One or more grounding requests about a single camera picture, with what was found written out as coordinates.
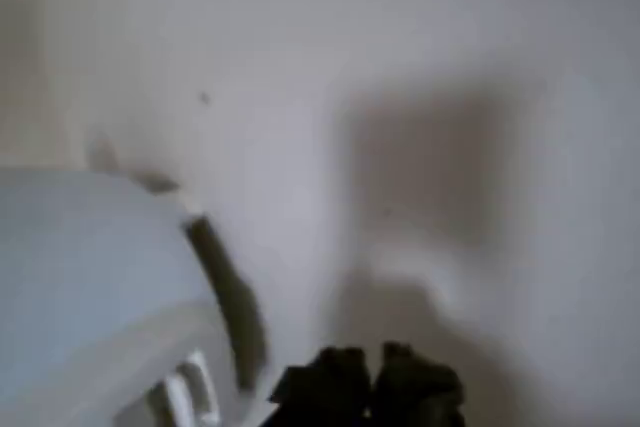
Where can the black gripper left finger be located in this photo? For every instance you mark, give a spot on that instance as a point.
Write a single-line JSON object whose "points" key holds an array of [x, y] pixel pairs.
{"points": [[330, 387]]}

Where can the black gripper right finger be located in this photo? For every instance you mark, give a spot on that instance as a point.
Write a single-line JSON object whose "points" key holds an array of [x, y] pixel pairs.
{"points": [[420, 392]]}

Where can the translucent plastic cup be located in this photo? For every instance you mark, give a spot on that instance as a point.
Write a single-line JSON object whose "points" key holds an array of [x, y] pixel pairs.
{"points": [[415, 267]]}

